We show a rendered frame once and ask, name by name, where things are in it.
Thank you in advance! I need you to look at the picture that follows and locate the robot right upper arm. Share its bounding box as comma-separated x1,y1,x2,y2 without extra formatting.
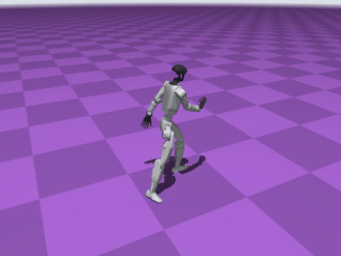
175,88,190,110

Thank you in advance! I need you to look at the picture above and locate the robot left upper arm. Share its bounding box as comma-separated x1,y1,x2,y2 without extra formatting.
154,81,169,103

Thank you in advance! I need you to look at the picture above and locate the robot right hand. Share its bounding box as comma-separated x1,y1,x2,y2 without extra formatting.
199,97,207,109

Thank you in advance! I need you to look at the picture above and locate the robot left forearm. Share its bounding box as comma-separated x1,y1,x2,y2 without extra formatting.
147,99,158,116

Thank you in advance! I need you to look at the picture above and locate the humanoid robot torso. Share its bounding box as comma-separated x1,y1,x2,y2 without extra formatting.
160,82,182,131

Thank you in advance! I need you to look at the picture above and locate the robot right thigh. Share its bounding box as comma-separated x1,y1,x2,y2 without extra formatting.
156,126,174,168

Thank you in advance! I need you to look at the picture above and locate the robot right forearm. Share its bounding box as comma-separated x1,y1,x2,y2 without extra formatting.
188,104,202,112

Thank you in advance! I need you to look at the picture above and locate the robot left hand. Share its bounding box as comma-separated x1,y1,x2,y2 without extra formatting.
141,112,152,128

